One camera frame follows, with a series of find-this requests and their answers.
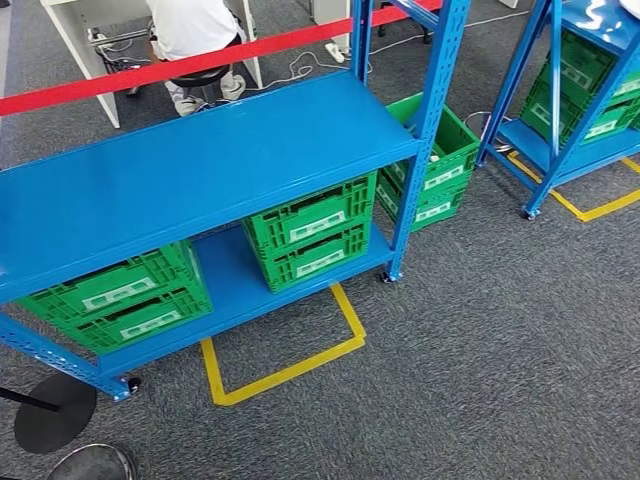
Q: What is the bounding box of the green plastic crate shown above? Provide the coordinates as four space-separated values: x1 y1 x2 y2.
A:
380 92 482 195
63 283 214 357
374 168 469 234
16 240 202 331
540 29 640 113
242 170 379 261
256 220 374 295
518 78 640 148

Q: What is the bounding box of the black bag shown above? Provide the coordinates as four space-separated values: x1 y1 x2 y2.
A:
102 52 146 97

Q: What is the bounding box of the grey cable coil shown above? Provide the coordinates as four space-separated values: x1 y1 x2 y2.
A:
462 110 515 155

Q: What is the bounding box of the white desk panel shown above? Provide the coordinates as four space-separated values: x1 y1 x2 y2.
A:
309 0 352 53

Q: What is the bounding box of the chrome stanchion post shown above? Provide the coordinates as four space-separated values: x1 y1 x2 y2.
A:
44 443 139 480

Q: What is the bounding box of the person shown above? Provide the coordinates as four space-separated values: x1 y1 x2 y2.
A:
145 0 250 119

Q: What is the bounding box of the white desk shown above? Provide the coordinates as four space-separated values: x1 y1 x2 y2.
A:
38 0 264 130

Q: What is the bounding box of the white cable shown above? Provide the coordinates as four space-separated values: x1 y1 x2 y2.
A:
245 49 374 93

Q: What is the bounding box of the black stanchion pole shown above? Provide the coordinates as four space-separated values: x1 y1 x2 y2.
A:
0 372 99 456

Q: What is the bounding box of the blue metal shelf rack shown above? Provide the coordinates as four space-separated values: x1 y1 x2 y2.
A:
0 0 473 403
473 0 640 222

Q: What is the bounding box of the red barrier belt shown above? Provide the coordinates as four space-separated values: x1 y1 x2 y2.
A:
0 0 445 119

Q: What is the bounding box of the black office chair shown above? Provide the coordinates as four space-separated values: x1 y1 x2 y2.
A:
376 0 435 46

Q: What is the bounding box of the chrome base stool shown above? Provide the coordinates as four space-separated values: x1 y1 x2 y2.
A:
168 33 236 111

